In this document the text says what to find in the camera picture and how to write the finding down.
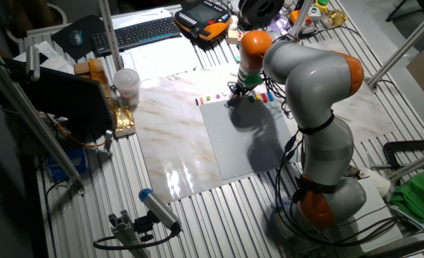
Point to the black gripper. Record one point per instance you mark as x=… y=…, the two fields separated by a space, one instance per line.
x=238 y=86

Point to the yellow Lego brick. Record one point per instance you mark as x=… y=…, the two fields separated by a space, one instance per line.
x=258 y=97

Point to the red long Lego brick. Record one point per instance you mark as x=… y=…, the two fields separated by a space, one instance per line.
x=264 y=97

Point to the blue long Lego brick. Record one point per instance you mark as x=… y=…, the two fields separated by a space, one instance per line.
x=270 y=96

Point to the silver and orange robot arm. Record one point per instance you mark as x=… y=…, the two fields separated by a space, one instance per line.
x=316 y=82

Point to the grey Lego baseplate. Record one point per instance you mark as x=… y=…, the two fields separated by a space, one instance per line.
x=226 y=143

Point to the plain wooden cube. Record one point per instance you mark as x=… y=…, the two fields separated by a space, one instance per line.
x=232 y=37

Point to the white rounded figurine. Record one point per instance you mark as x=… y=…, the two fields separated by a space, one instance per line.
x=234 y=22

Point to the pale purple plastic object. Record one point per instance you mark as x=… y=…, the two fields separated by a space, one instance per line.
x=279 y=24

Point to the orange and black teach pendant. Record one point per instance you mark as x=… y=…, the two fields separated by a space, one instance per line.
x=203 y=19

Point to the white marble pattern board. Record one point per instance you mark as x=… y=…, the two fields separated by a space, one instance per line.
x=169 y=136

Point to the black filament spool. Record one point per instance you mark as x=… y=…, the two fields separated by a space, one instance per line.
x=260 y=12

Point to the printed white paper sheet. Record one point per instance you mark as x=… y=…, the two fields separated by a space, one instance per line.
x=162 y=57

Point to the orange plastic object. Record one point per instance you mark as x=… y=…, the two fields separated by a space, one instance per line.
x=295 y=17

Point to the grey box with red button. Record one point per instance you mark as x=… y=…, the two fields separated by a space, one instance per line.
x=308 y=26

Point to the clear plastic cup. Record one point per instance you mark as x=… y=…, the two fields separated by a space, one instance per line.
x=126 y=86

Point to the black computer keyboard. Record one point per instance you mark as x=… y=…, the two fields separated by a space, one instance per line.
x=137 y=34

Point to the gold foil packet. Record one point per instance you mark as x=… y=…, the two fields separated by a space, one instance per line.
x=124 y=122

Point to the yellow box with green button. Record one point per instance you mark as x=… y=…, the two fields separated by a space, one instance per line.
x=321 y=5

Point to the brown tape roll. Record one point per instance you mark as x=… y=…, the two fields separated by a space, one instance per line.
x=94 y=70

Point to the black mouse pad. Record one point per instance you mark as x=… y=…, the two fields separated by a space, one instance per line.
x=90 y=32

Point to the black monitor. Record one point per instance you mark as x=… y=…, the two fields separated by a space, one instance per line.
x=68 y=100

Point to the dark computer mouse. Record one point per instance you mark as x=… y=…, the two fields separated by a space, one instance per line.
x=76 y=37

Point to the black clamp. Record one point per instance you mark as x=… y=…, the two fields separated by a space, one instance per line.
x=409 y=145

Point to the blue box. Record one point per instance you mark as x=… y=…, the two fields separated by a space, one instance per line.
x=68 y=163

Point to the green cloth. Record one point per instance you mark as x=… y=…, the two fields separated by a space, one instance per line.
x=416 y=195

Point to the long slanted aluminium profile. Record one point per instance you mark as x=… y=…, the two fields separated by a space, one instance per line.
x=29 y=118

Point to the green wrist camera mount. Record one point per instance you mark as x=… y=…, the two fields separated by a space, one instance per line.
x=253 y=80

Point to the upright aluminium post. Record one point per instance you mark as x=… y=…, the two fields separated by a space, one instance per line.
x=110 y=32
x=303 y=14

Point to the silver camera with blue cap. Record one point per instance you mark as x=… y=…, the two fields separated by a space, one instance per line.
x=160 y=209

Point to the short aluminium camera mount profile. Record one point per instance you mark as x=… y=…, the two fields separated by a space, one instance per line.
x=126 y=233

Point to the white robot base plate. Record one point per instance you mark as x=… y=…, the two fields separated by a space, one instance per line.
x=380 y=208

